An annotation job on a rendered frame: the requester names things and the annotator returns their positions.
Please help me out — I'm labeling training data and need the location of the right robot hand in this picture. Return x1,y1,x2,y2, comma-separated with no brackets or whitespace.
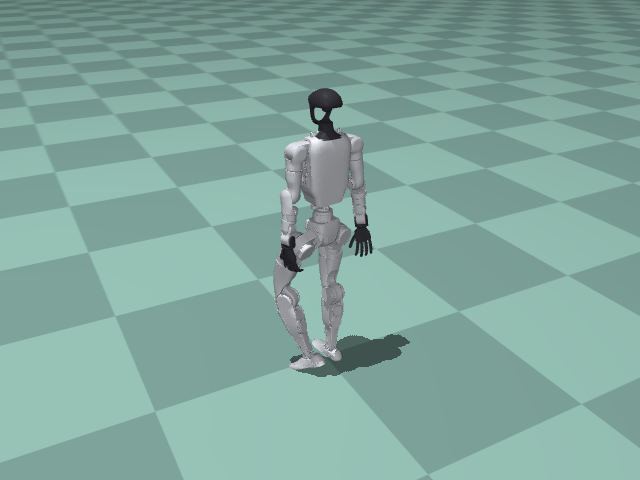
349,214,372,257

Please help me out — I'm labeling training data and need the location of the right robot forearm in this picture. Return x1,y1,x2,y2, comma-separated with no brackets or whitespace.
351,182,366,224

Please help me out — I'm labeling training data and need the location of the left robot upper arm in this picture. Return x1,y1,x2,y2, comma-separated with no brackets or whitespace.
281,140,310,204

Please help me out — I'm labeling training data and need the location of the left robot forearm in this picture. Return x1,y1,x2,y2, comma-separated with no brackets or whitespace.
280,190,298,246

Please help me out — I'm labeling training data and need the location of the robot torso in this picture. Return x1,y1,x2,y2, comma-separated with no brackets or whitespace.
300,127,351,248

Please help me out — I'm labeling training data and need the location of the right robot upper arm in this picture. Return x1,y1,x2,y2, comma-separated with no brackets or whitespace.
347,134,364,191

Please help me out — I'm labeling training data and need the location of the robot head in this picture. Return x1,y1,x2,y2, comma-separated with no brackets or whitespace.
308,88,343,141

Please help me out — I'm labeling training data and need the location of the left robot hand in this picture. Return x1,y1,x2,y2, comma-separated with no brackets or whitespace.
280,236,303,272

